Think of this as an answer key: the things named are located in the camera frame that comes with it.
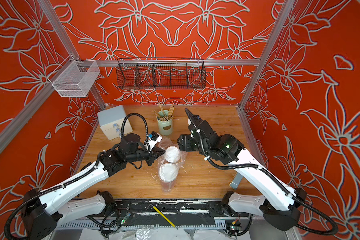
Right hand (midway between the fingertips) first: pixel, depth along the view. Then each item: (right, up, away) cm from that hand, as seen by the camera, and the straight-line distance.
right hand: (182, 138), depth 65 cm
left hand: (-8, -7, +6) cm, 12 cm away
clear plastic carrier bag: (-8, -4, +9) cm, 13 cm away
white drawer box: (-43, +7, +24) cm, 50 cm away
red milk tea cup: (-6, -16, -1) cm, 17 cm away
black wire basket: (-25, +40, +35) cm, 59 cm away
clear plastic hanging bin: (-68, +35, +27) cm, 80 cm away
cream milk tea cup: (-5, -9, +9) cm, 14 cm away
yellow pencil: (-4, -42, +4) cm, 42 cm away
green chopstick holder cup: (-10, +6, +27) cm, 30 cm away
